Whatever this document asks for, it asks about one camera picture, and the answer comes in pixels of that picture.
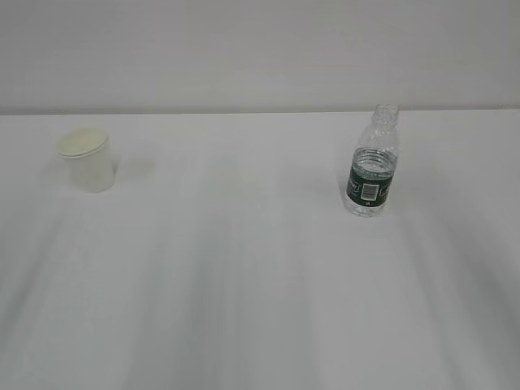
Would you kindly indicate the clear water bottle green label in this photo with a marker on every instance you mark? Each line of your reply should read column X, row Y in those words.
column 373, row 164

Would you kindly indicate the white paper cup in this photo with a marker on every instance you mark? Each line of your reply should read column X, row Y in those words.
column 87, row 154

